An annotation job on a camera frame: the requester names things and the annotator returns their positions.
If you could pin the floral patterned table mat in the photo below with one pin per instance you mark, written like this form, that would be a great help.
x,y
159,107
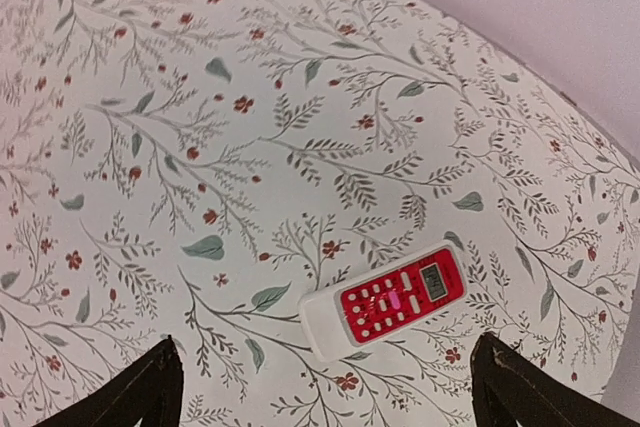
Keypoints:
x,y
193,168

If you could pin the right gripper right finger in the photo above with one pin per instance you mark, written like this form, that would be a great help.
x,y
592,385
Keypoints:
x,y
508,390

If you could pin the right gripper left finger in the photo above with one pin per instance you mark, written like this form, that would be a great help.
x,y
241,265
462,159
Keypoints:
x,y
149,392

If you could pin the white remote control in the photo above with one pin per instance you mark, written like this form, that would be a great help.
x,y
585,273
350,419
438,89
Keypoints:
x,y
339,320

